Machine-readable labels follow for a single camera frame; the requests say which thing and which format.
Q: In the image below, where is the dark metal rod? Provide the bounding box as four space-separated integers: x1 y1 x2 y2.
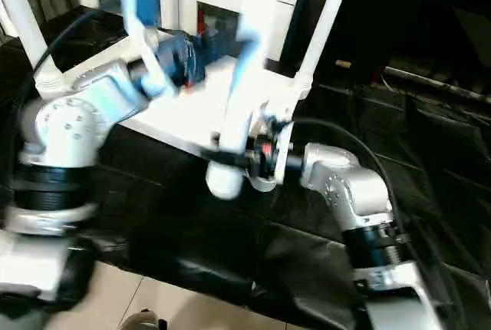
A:
335 59 491 105

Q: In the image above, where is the black mat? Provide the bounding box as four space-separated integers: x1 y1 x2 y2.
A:
0 5 491 330

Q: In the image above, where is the dark blue fabric panel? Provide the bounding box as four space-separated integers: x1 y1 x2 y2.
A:
282 0 319 74

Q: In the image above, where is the white plastic table top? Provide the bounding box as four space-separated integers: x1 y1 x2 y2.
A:
32 34 310 193

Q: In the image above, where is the dark left robot foot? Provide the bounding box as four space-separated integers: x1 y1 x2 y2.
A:
122 309 166 330

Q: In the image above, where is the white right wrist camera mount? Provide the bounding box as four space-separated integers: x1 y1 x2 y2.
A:
249 101 296 193

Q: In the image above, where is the white plastic table leg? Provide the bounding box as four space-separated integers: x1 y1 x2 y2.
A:
0 0 62 89
294 0 357 95
206 0 292 199

